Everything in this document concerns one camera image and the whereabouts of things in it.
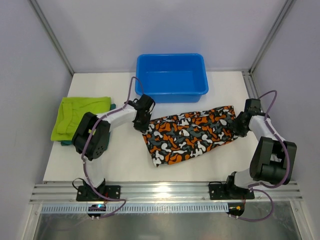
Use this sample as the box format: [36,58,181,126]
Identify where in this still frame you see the orange black patterned shorts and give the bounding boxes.
[142,105,238,167]

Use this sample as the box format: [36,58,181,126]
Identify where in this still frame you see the lime green shorts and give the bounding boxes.
[50,96,112,142]

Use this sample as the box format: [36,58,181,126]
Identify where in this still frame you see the dark green shorts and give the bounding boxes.
[60,103,116,149]

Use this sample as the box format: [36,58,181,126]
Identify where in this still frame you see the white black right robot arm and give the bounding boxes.
[225,98,297,199]

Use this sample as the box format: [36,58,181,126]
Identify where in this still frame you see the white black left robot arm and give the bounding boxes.
[71,94,155,202]

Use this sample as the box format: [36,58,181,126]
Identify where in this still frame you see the blue plastic bin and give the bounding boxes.
[135,53,209,104]

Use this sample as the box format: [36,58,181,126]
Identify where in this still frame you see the right controller board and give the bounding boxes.
[226,202,245,219]

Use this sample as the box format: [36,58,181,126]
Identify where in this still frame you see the controller board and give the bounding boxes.
[226,202,245,219]
[86,203,107,220]

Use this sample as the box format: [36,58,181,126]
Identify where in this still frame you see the left controller board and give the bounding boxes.
[86,203,107,220]

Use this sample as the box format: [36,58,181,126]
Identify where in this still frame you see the right side aluminium rail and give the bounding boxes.
[241,70,260,99]

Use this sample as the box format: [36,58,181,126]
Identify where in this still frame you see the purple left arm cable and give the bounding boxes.
[81,76,145,221]

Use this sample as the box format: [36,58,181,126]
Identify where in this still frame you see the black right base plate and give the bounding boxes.
[208,182,255,200]

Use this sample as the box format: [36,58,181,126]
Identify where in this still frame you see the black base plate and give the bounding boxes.
[76,181,121,202]
[208,182,255,200]

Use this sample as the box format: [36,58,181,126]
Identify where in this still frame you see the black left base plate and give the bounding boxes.
[76,181,121,202]

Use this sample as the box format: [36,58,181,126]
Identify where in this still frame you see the aluminium mounting rail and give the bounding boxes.
[29,181,303,204]

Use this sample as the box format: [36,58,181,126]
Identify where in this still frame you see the grey slotted cable duct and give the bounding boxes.
[40,202,228,214]

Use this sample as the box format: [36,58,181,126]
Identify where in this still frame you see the right aluminium frame post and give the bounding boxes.
[248,0,296,74]

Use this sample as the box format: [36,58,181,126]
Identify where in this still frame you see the aluminium frame post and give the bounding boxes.
[248,0,296,74]
[28,0,75,76]

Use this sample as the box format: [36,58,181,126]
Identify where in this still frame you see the left aluminium frame post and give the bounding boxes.
[28,0,75,76]

